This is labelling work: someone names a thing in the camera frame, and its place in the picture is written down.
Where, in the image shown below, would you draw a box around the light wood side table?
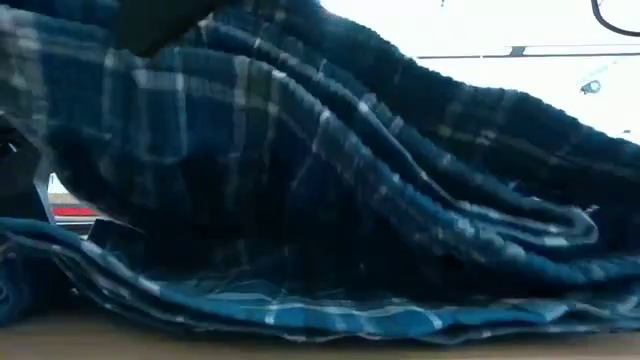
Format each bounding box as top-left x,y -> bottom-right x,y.
47,192 -> 84,206

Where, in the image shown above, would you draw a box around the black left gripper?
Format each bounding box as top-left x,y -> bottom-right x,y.
107,0 -> 221,57

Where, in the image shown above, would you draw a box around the flat red object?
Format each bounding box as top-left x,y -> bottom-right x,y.
52,207 -> 99,218

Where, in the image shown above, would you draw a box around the blue plaid pajama pants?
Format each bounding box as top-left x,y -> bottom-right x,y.
0,0 -> 640,346

